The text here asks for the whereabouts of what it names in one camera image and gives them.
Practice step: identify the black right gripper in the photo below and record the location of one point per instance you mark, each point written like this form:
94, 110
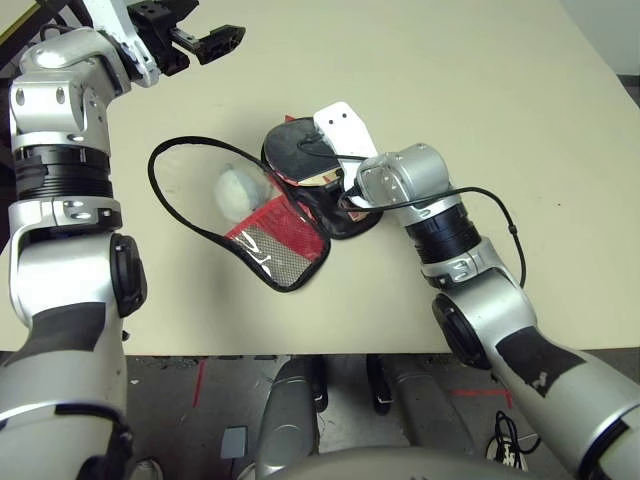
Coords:
339, 187

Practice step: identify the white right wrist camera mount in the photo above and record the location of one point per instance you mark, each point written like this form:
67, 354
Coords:
345, 130

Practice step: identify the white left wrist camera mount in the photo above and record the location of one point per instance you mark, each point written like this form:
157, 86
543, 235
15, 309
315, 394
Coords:
120, 30

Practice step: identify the red black paddle case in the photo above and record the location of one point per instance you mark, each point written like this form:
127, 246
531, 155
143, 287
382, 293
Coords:
280, 250

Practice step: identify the grey cloth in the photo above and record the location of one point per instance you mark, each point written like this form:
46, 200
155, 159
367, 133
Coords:
425, 405

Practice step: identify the grey robot torso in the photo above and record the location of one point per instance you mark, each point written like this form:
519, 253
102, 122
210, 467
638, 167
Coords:
390, 467

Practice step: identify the black-framed wooden side table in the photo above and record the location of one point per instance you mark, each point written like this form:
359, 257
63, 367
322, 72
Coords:
10, 12

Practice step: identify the white ball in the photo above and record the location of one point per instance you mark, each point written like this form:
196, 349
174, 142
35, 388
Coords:
235, 195

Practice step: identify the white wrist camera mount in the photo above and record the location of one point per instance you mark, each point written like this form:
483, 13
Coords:
345, 130
120, 30

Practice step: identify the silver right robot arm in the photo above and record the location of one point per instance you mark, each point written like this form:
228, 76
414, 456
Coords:
400, 175

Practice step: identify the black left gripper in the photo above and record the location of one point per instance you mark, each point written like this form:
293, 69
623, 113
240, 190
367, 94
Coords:
160, 35

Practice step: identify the silver robot left leg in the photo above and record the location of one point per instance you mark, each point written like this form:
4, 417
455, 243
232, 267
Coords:
287, 415

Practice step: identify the grey floor pedal box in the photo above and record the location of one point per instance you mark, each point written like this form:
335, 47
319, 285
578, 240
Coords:
234, 441

